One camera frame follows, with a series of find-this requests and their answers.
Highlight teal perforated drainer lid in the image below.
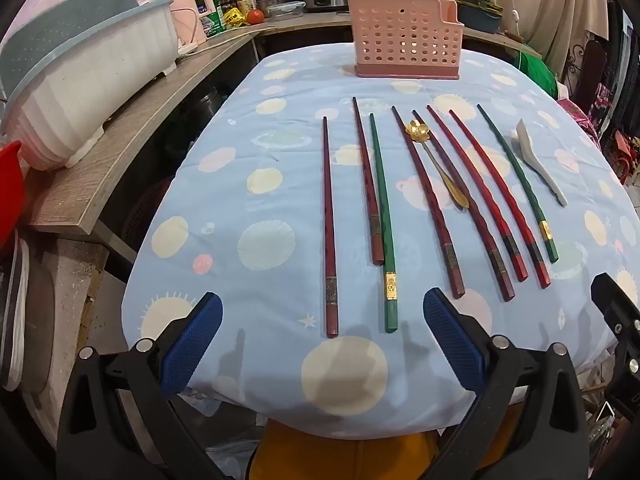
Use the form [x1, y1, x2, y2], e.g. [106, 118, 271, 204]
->
[0, 0, 138, 96]

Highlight blue planter with plants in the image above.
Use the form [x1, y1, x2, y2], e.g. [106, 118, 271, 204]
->
[447, 0, 503, 35]

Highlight beige curtain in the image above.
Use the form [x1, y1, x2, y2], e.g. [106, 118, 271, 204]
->
[487, 0, 608, 78]

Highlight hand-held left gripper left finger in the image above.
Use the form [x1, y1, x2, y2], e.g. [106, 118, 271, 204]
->
[56, 291, 224, 480]

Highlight red plastic basin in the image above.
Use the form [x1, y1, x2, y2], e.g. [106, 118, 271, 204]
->
[0, 141, 26, 251]

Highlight dark red plastic basket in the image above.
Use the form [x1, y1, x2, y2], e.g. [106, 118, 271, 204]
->
[122, 180, 173, 251]

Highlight steel pot under counter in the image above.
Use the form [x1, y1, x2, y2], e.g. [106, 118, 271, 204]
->
[192, 87, 223, 121]

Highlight dark red chopstick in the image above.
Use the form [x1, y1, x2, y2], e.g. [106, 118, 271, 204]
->
[412, 109, 516, 302]
[352, 96, 385, 266]
[321, 116, 340, 338]
[391, 105, 467, 300]

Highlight white ceramic spoon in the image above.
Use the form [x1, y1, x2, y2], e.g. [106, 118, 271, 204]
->
[511, 119, 569, 207]

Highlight pink box appliance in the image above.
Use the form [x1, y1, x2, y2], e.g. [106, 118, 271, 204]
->
[160, 0, 211, 48]

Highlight gold metal spoon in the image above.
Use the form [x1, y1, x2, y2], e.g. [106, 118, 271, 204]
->
[404, 120, 471, 210]

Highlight dark metal chair back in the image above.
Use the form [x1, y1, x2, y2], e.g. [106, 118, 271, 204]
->
[570, 40, 608, 106]

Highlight green cloth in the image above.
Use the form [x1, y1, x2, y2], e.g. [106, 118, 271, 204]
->
[517, 52, 558, 98]

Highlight green packet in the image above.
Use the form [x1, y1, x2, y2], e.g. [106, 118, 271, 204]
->
[200, 2, 226, 36]

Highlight white power cable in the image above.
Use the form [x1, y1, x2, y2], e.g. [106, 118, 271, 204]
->
[177, 25, 276, 56]

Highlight pink perforated utensil holder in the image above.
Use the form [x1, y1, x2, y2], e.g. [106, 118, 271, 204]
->
[346, 0, 463, 81]

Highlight white dish drainer tub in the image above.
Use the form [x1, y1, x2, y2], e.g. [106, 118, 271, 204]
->
[0, 0, 181, 171]

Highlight pink patterned fabric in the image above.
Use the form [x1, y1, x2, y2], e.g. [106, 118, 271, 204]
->
[557, 97, 601, 136]

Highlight hanging clothes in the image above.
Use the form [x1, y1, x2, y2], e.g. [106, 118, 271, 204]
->
[570, 10, 640, 201]

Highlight green chopstick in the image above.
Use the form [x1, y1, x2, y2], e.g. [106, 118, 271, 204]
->
[369, 112, 398, 333]
[476, 103, 560, 264]

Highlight bright red chopstick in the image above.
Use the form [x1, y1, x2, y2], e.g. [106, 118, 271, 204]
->
[426, 104, 530, 282]
[449, 109, 552, 290]

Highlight wooden counter shelf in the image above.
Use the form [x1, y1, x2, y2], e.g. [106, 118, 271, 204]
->
[27, 12, 543, 236]

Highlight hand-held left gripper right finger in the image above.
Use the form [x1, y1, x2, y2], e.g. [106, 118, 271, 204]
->
[422, 289, 592, 480]

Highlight glass food container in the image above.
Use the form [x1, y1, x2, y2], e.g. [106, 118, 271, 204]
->
[266, 1, 306, 18]

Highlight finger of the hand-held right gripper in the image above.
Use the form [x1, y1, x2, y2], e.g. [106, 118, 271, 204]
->
[613, 334, 640, 412]
[590, 272, 640, 337]

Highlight yellow stool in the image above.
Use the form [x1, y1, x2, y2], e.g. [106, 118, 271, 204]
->
[248, 417, 526, 480]

